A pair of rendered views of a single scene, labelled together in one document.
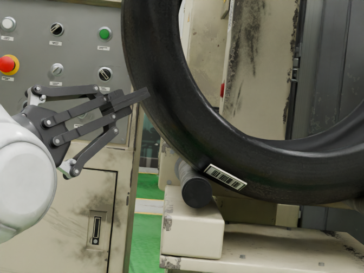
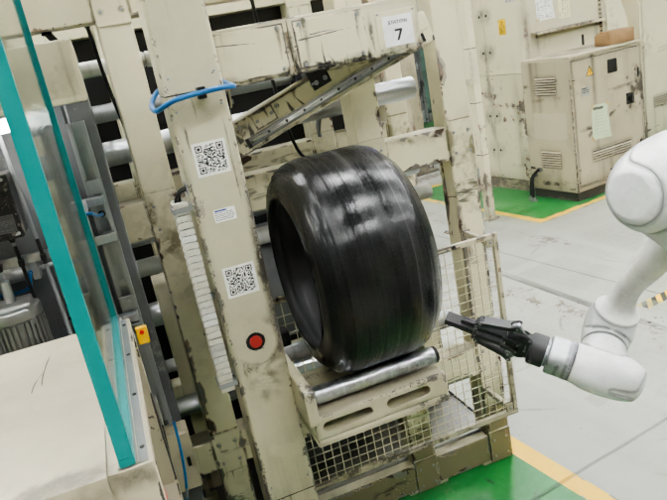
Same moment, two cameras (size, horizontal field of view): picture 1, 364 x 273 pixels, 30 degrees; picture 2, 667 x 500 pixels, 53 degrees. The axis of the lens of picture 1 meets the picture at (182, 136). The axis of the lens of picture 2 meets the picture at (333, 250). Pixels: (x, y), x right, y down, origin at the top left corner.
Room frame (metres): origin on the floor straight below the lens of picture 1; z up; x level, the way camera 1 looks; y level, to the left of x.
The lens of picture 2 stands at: (1.58, 1.41, 1.69)
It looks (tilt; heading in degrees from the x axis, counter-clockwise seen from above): 17 degrees down; 255
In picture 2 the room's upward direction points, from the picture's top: 11 degrees counter-clockwise
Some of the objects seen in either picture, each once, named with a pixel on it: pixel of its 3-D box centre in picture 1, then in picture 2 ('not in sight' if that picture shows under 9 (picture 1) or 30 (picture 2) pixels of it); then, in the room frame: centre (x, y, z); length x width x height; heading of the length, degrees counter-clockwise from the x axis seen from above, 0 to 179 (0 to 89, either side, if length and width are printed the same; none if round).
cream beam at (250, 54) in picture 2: not in sight; (304, 45); (1.04, -0.47, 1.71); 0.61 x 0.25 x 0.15; 1
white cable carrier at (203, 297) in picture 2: not in sight; (205, 298); (1.49, -0.11, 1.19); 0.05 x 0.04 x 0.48; 91
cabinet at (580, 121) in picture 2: not in sight; (586, 120); (-2.41, -3.72, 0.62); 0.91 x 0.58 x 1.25; 10
